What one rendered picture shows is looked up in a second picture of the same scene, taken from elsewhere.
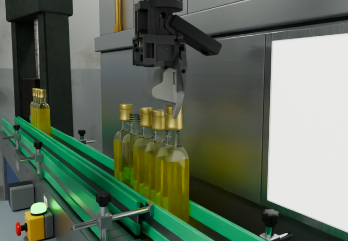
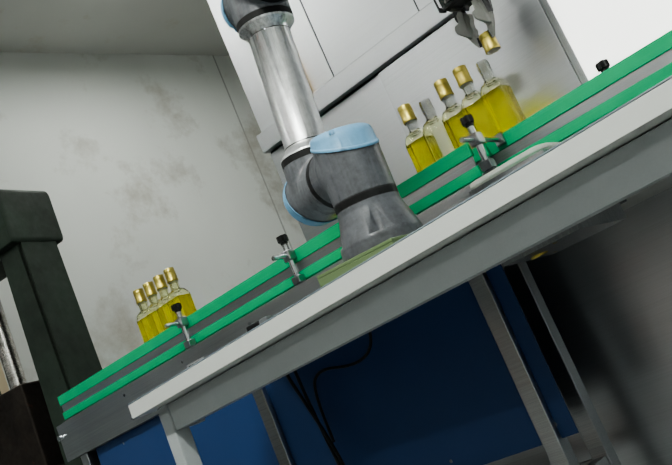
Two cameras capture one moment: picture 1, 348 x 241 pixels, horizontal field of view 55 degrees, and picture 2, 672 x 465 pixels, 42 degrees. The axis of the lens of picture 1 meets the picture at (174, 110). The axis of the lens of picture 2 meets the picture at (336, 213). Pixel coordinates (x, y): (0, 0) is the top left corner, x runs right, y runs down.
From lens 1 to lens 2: 1.58 m
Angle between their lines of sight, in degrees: 27
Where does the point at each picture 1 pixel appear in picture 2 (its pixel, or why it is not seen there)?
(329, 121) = not seen: outside the picture
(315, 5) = not seen: outside the picture
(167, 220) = (524, 125)
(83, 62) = not seen: hidden behind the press
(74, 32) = not seen: hidden behind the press
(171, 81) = (480, 7)
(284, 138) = (577, 26)
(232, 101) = (516, 38)
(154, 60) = not seen: outside the picture
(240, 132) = (538, 55)
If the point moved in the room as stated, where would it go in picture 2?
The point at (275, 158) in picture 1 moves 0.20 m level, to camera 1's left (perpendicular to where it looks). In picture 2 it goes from (579, 48) to (504, 70)
